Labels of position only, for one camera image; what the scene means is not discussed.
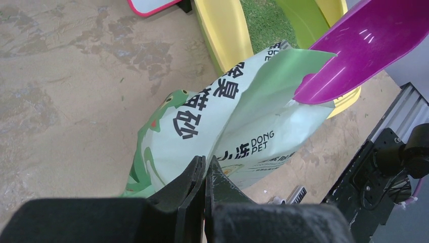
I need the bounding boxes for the yellow sifting litter tray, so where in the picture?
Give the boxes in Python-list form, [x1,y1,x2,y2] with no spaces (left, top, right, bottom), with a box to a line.
[192,0,362,119]

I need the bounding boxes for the purple plastic litter scoop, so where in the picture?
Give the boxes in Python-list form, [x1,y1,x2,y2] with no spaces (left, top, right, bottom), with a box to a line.
[294,0,428,104]

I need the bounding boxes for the green cat litter granules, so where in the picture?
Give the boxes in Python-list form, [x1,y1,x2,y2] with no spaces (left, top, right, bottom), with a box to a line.
[240,0,298,54]

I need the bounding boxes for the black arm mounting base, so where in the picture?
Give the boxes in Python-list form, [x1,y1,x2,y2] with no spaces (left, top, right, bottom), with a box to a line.
[322,128,411,242]

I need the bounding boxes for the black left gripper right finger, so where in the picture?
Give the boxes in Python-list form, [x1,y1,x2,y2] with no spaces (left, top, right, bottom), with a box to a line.
[204,157,354,242]

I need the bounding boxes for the green cat litter bag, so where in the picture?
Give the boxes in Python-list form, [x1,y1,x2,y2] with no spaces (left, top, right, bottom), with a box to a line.
[122,41,335,197]

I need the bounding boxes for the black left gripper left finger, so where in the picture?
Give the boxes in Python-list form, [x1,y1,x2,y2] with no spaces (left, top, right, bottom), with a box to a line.
[1,156,205,242]

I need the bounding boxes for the pink framed whiteboard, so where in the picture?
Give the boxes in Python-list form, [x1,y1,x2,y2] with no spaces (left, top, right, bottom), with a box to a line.
[127,0,192,17]

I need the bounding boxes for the aluminium frame rail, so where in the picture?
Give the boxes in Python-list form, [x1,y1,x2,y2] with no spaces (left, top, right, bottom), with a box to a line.
[367,83,428,143]

